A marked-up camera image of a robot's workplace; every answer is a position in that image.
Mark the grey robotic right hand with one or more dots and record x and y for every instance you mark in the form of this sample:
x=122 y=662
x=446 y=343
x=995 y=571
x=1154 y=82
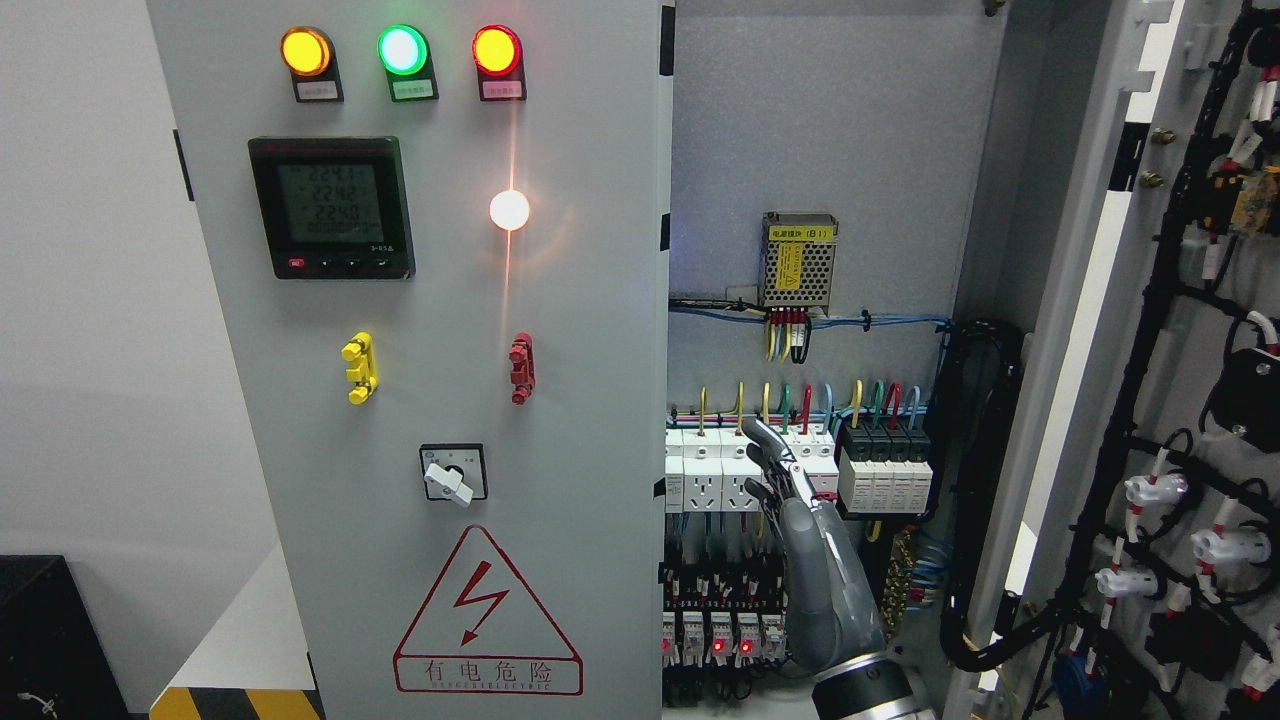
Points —
x=832 y=616

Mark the grey cabinet door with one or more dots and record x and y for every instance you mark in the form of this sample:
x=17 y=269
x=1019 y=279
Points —
x=1115 y=518
x=571 y=473

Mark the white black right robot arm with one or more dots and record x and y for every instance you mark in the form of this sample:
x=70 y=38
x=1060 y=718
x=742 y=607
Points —
x=870 y=686

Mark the red indicator light left door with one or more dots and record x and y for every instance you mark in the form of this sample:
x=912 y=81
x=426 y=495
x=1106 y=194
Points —
x=499 y=59

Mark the green indicator light left door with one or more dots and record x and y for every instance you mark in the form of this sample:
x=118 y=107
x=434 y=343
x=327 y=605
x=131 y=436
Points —
x=408 y=62

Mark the amber indicator light left door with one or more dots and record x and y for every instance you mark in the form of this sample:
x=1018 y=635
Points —
x=310 y=57

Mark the lower relay breaker row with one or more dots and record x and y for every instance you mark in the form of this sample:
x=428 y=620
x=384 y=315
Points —
x=720 y=615

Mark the black surge protector modules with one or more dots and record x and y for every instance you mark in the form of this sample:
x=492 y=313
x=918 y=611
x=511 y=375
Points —
x=884 y=473

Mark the white socket breaker row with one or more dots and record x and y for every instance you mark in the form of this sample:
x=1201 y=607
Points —
x=707 y=472

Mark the red electric hazard warning sticker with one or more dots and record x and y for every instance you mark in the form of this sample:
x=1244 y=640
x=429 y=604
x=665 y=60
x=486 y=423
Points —
x=482 y=630

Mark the perforated metal power supply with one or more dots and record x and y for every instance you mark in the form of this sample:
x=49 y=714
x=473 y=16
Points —
x=798 y=259

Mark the red terminal connector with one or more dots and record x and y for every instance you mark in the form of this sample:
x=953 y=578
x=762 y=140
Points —
x=522 y=374

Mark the white glowing indicator light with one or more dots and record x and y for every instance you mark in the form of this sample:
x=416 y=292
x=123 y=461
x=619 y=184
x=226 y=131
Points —
x=510 y=210

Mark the yellow terminal connector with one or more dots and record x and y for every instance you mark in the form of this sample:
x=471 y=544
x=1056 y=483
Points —
x=362 y=370

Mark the black digital power meter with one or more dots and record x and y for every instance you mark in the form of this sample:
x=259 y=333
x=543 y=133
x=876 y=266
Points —
x=334 y=208

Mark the white rotary selector switch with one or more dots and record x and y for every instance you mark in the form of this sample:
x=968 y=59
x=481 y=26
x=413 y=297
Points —
x=455 y=472

